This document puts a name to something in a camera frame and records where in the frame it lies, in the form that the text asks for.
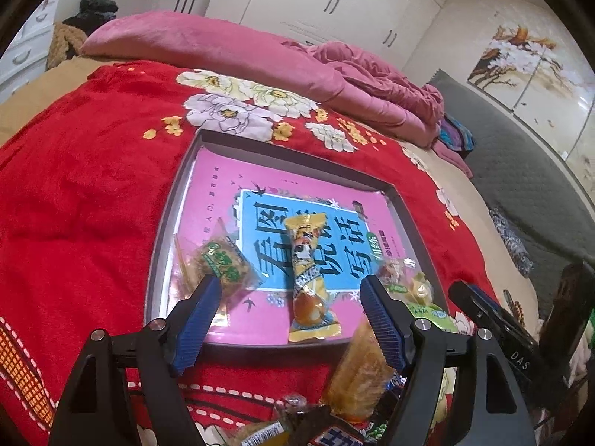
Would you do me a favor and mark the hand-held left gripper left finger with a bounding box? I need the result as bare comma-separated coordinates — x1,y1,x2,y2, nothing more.
49,274,224,446

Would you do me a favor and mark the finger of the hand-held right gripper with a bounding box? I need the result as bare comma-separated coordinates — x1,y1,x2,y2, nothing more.
469,283,521,332
447,280,512,336

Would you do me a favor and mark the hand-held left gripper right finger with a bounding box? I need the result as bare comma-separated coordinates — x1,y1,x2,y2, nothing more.
360,275,537,446

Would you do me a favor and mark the light green snack packet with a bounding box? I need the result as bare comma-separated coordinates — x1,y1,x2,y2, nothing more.
404,302,454,335

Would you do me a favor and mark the clear yellow cake packet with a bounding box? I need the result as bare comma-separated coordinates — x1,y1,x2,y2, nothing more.
404,272,435,307

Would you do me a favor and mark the clear round pastry packet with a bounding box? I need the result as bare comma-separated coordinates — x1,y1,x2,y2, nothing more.
376,258,417,293

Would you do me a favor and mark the orange brown snack packet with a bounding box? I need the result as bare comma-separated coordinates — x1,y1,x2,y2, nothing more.
321,320,396,423

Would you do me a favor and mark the yellow chicken leg packet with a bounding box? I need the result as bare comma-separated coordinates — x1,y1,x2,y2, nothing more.
283,211,342,345

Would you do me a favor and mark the grey shallow box tray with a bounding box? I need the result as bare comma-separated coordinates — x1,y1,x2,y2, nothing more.
144,127,449,349

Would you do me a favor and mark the green cartoon snack packet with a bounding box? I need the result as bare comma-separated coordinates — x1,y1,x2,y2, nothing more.
367,418,396,442

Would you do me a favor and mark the dark chocolate bar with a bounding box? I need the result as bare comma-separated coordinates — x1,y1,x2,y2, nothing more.
290,409,373,446

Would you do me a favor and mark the grey patterned cloth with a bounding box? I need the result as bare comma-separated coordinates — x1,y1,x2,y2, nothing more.
488,207,533,277

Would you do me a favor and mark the pink book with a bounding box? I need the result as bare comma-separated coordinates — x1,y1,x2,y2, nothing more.
160,146,419,342

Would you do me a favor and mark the grey padded headboard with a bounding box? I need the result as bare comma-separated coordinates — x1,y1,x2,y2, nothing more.
425,70,595,261

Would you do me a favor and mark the colourful striped cloth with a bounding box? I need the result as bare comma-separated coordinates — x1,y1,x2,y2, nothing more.
437,114,477,154

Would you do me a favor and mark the red floral blanket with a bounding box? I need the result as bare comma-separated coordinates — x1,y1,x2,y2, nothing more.
0,62,512,446

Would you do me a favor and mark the crumpled pink quilt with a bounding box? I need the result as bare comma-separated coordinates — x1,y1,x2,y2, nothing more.
307,41,472,180

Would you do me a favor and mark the pink long pillow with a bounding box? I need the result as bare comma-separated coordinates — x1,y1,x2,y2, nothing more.
81,10,347,107

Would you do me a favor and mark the white drawer cabinet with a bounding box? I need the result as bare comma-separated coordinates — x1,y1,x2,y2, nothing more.
0,0,61,103

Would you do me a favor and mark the dark clothes pile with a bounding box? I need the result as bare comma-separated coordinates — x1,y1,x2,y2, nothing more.
62,0,119,26

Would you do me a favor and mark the brown bead bracelet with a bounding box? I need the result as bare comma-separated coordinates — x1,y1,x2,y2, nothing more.
504,289,528,330

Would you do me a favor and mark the floral wall painting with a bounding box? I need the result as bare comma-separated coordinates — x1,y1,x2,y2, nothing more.
467,23,595,196

